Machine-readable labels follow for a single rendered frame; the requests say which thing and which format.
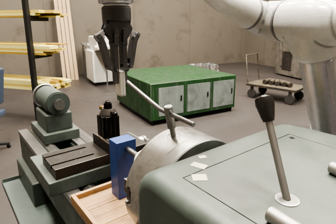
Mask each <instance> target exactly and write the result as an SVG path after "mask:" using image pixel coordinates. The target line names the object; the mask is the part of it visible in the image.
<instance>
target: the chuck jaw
mask: <svg viewBox="0 0 336 224"><path fill-rule="evenodd" d="M126 182H127V177H126V178H124V191H125V192H126V193H127V200H128V201H129V204H131V191H130V188H126Z"/></svg>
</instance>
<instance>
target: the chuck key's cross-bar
mask: <svg viewBox="0 0 336 224"><path fill-rule="evenodd" d="M126 84H127V85H129V86H130V87H131V88H132V89H133V90H134V91H136V92H137V93H138V94H139V95H140V96H141V97H143V98H144V99H145V100H146V101H147V102H148V103H150V104H151V105H152V106H153V107H154V108H156V109H157V110H158V111H159V112H161V113H163V114H165V110H164V108H162V107H160V106H159V105H158V104H157V103H155V102H154V101H153V100H152V99H150V98H149V97H148V96H147V95H146V94H144V93H143V92H142V91H141V90H140V89H138V88H137V87H136V86H135V85H134V84H132V83H131V82H130V81H129V80H127V82H126ZM169 116H170V117H172V118H174V119H176V120H178V121H180V122H183V123H185V124H187V125H189V126H191V127H194V126H195V125H196V123H195V122H193V121H191V120H189V119H187V118H184V117H182V116H180V115H178V114H175V113H173V112H171V113H170V114H169Z"/></svg>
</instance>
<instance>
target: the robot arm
mask: <svg viewBox="0 0 336 224"><path fill-rule="evenodd" d="M204 1H205V2H206V3H207V4H208V5H209V6H210V7H211V8H213V9H214V10H216V11H217V12H219V13H221V14H222V15H224V16H226V17H227V18H229V19H230V20H232V21H233V22H235V23H236V24H237V25H239V26H240V27H241V28H243V29H245V30H247V31H249V32H250V33H252V34H254V35H257V36H260V37H262V38H265V39H269V40H273V41H277V42H283V43H285V45H286V46H287V48H288V49H289V51H290V52H291V54H292V56H293V57H294V59H295V60H297V61H298V63H299V69H300V74H301V80H302V86H303V91H304V97H305V102H306V108H307V114H308V119H309V125H310V129H311V130H315V131H319V132H323V133H327V134H331V135H335V136H336V62H335V55H336V0H276V1H268V2H267V1H263V0H204ZM133 2H134V0H98V3H99V4H102V5H103V6H102V7H101V16H102V27H101V31H100V32H98V33H97V34H96V33H95V34H94V35H93V37H94V39H95V40H96V42H97V44H98V47H99V50H100V54H101V57H102V60H103V64H104V67H105V69H106V70H110V71H112V81H113V83H114V84H115V87H116V95H118V96H120V97H125V96H126V83H127V81H128V74H127V72H128V71H129V70H130V68H133V67H134V61H135V55H136V49H137V43H138V39H139V37H140V35H141V34H140V33H139V32H136V31H134V30H133V27H132V25H131V19H132V16H131V7H130V6H129V4H132V3H133ZM105 36H106V38H107V39H108V43H109V46H110V54H109V51H108V47H107V44H106V41H105ZM128 37H130V39H129V43H128ZM127 45H128V50H127Z"/></svg>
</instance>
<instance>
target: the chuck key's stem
mask: <svg viewBox="0 0 336 224"><path fill-rule="evenodd" d="M173 112H174V111H173V106H172V105H171V104H168V105H165V106H164V113H165V118H166V123H167V128H168V129H169V131H170V137H172V138H174V137H177V135H176V131H175V128H176V123H175V119H174V118H172V117H170V113H173Z"/></svg>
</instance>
